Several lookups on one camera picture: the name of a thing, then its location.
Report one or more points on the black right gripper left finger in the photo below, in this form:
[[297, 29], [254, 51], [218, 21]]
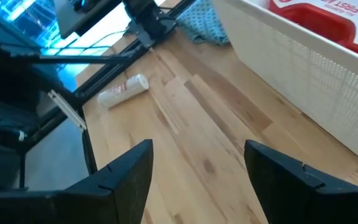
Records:
[[126, 180]]

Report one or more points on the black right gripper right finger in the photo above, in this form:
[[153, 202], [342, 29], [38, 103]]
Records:
[[284, 186]]

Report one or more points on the red first aid kit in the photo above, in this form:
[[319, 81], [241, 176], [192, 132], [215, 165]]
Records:
[[322, 28]]

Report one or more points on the white perforated plastic basket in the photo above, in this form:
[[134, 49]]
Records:
[[322, 93]]

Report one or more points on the white tube with red print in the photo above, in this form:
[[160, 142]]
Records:
[[123, 90]]

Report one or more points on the grey desk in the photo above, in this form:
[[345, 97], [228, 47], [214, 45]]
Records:
[[73, 15]]

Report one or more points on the blue patterned cloth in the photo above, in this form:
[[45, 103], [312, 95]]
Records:
[[204, 21]]

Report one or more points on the black aluminium table frame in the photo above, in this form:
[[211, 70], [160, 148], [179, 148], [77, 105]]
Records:
[[89, 152]]

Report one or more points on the silver aluminium bracket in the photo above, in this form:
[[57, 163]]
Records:
[[67, 109]]

